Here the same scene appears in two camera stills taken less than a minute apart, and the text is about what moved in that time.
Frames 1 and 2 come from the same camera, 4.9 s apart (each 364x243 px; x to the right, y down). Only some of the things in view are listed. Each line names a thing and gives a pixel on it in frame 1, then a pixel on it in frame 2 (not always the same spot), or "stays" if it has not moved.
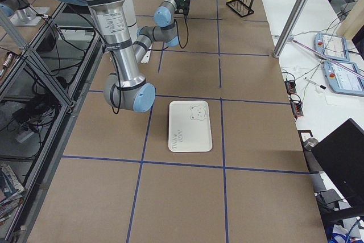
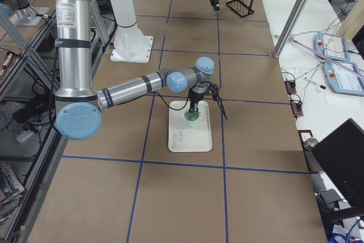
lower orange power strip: [297, 107] stays
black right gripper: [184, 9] → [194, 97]
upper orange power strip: [290, 86] stays
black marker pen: [312, 81] stays
